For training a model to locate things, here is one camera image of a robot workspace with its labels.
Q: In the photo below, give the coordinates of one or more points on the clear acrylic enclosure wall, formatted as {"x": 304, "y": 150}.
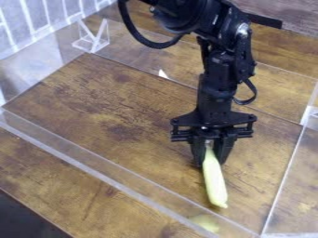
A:
{"x": 100, "y": 114}

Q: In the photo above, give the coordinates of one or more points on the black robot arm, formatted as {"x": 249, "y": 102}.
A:
{"x": 222, "y": 27}

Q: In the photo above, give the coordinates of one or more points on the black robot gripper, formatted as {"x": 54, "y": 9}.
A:
{"x": 213, "y": 121}

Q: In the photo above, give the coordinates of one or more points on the clear acrylic corner bracket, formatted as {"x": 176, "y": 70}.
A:
{"x": 92, "y": 42}

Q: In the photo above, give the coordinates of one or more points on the black strip on table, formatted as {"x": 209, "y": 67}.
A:
{"x": 275, "y": 23}

